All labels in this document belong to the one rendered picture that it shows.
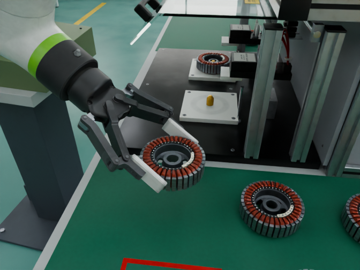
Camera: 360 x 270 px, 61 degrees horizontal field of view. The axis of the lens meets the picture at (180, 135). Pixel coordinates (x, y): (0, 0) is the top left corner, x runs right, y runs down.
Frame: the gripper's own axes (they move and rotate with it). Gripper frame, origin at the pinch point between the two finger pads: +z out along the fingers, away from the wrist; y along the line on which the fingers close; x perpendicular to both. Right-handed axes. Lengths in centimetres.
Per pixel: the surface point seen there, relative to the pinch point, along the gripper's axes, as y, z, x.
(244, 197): -4.6, 14.8, -0.4
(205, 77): -48, -8, -14
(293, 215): -4.4, 22.4, 4.4
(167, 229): 5.7, 7.6, -8.7
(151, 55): -63, -31, -32
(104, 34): -257, -154, -195
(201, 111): -29.0, -1.6, -10.6
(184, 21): -110, -39, -37
